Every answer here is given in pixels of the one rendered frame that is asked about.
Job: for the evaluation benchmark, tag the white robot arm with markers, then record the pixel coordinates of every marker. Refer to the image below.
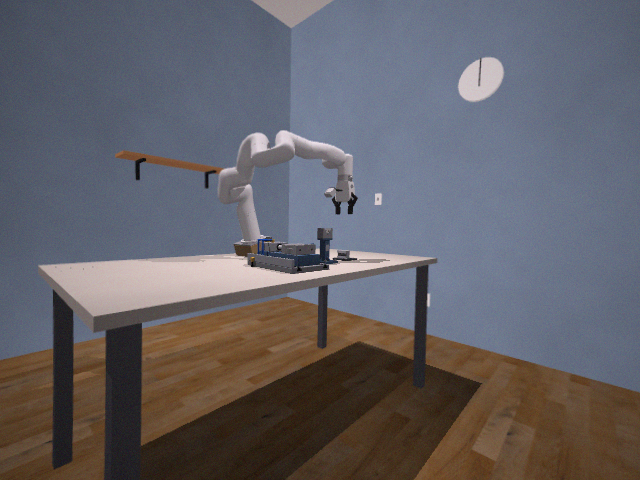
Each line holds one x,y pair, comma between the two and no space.
255,151

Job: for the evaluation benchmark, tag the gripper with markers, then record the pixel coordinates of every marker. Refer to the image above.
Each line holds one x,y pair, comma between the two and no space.
347,195

